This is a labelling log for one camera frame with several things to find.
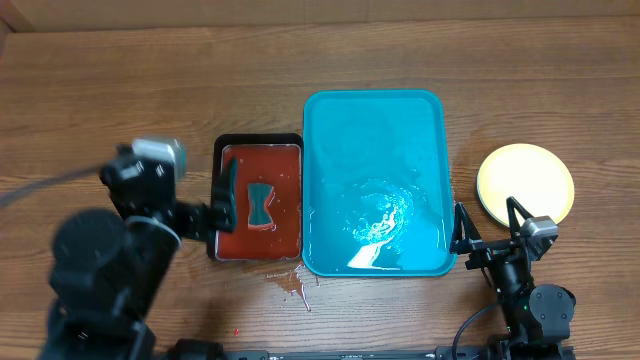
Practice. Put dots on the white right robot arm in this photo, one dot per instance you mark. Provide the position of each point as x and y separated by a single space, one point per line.
537 317

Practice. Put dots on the black rectangular wash basin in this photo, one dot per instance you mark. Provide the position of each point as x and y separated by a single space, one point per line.
274 159

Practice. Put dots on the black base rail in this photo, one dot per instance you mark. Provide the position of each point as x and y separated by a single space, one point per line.
439 353

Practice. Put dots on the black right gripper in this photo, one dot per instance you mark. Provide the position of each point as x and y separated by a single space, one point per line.
469 243

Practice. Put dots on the cardboard backdrop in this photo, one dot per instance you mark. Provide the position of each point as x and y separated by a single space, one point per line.
81 15

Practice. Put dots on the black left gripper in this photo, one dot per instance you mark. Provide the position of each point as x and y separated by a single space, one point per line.
217 218

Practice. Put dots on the green and orange sponge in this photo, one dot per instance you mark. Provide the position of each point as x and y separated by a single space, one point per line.
260 196

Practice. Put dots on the blue plastic tray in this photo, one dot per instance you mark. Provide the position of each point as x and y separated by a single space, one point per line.
377 195

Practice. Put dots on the yellow plate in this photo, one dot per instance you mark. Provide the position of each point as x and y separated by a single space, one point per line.
533 175

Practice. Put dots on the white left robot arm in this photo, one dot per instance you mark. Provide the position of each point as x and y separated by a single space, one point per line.
109 264

